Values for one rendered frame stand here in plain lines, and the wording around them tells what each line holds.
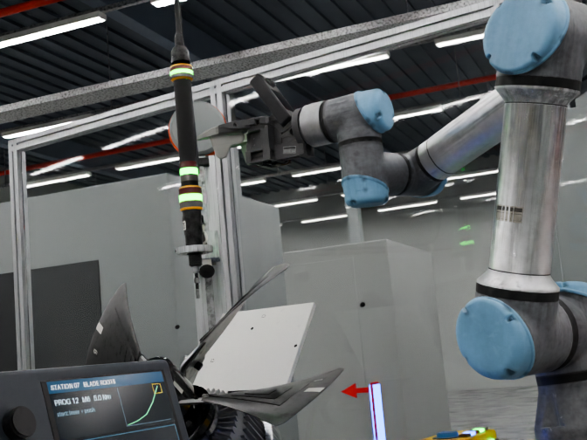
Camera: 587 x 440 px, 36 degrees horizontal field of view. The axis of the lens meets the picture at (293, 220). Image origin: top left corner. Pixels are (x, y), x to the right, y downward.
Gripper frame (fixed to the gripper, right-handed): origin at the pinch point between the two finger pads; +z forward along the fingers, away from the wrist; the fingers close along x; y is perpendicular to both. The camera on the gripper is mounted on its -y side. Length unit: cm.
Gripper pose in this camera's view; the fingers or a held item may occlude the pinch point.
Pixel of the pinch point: (216, 138)
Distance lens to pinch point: 169.4
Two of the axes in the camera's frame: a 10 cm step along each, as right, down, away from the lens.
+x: 5.3, 0.8, 8.5
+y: 0.9, 9.8, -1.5
